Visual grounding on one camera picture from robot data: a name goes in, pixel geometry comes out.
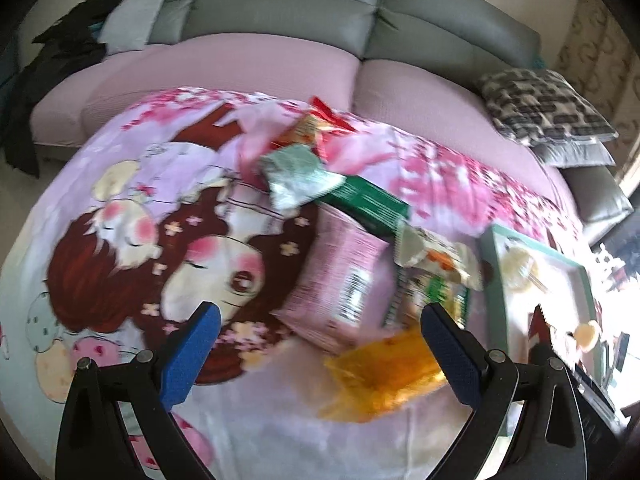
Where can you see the red peanut packet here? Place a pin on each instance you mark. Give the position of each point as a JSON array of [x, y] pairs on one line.
[[320, 130]]

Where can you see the dark green snack packet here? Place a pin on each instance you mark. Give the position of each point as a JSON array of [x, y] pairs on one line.
[[365, 200]]

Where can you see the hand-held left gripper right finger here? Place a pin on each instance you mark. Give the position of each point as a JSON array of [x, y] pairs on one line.
[[452, 355]]

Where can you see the green cracker packet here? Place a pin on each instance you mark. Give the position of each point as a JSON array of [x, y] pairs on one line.
[[425, 295]]

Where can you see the red white snack packet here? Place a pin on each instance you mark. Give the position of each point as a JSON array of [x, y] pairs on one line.
[[540, 330]]

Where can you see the silver green snack packet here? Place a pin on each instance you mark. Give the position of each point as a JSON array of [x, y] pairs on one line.
[[295, 175]]

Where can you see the shallow teal cardboard box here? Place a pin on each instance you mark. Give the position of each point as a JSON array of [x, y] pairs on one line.
[[560, 285]]

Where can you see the bun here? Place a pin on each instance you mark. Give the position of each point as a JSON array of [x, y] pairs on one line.
[[587, 334]]

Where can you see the black clothing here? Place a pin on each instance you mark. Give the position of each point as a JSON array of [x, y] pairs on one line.
[[60, 60]]

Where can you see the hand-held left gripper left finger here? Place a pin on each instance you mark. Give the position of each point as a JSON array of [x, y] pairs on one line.
[[190, 355]]

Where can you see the light grey pillow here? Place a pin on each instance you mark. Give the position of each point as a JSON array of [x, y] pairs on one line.
[[135, 20]]

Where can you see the black white patterned pillow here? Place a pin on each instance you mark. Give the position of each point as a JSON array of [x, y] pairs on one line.
[[545, 105]]

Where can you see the pink sofa seat cover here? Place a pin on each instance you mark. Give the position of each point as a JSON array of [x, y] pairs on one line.
[[250, 65]]

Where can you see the orange snack packet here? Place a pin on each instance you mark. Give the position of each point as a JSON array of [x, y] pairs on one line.
[[385, 370]]

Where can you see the pink snack packet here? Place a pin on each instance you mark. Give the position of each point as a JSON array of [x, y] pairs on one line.
[[335, 270]]

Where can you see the pink cartoon printed blanket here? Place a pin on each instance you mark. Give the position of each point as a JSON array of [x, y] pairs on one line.
[[125, 185]]

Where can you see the jelly cup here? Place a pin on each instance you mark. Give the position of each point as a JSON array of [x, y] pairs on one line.
[[520, 267]]

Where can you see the beige patterned curtain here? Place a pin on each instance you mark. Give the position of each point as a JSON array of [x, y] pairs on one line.
[[600, 60]]

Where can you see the grey sofa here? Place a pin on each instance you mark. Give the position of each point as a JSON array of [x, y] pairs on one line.
[[280, 15]]

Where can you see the dark grey pillow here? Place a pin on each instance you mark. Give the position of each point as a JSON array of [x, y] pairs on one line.
[[575, 155]]

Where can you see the white orange-print snack packet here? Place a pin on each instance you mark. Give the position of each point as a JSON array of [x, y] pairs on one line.
[[430, 255]]

